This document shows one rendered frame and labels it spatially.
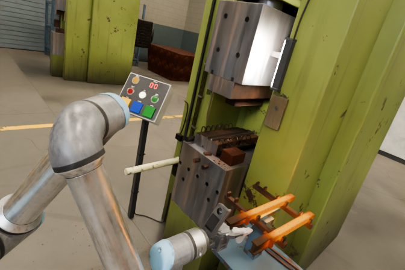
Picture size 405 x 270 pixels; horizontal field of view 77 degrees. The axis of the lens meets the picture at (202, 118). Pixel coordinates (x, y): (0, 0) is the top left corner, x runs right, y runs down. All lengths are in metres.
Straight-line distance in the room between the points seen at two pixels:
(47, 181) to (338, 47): 1.22
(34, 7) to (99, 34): 3.35
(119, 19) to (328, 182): 5.29
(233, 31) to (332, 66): 0.52
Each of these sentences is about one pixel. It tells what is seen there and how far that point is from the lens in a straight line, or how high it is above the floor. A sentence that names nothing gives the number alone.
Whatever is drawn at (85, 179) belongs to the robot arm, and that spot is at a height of 1.22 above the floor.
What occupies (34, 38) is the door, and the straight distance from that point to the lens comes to 9.16.
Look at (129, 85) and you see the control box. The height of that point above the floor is 1.12.
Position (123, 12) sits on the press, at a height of 1.60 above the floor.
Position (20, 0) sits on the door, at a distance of 9.02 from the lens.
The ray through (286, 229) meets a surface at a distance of 1.11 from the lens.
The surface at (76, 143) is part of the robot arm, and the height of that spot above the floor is 1.30.
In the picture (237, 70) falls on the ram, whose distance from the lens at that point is 1.38.
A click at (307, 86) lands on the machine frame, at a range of 1.33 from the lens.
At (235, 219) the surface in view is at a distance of 1.04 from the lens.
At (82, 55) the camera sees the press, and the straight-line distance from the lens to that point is 6.15.
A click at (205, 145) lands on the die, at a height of 0.94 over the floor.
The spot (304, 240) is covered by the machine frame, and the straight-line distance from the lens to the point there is 2.06.
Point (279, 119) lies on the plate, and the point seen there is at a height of 1.25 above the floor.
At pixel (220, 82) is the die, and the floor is 1.34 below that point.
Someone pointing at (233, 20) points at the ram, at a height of 1.67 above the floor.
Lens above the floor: 1.58
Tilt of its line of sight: 18 degrees down
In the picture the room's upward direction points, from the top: 13 degrees clockwise
